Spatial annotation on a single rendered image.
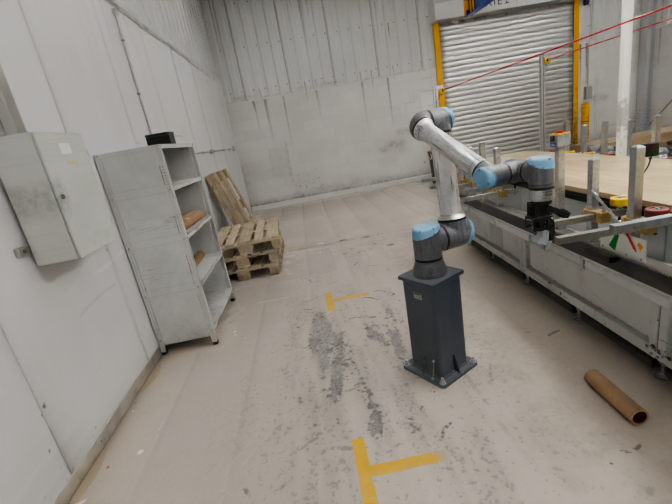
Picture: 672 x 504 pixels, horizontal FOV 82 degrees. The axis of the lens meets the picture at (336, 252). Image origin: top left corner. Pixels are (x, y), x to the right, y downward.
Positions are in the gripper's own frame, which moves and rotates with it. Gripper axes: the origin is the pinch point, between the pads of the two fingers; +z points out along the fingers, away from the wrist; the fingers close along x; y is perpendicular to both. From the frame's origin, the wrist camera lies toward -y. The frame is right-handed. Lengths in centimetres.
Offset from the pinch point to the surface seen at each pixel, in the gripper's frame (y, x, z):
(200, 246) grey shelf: 214, -215, 22
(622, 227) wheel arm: -10.4, 26.4, -12.6
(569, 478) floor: 12, 35, 83
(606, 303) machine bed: -63, -48, 60
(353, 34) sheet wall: -32, -776, -254
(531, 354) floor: -16, -45, 83
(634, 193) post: -37.5, -2.4, -15.2
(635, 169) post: -37.5, -2.5, -25.0
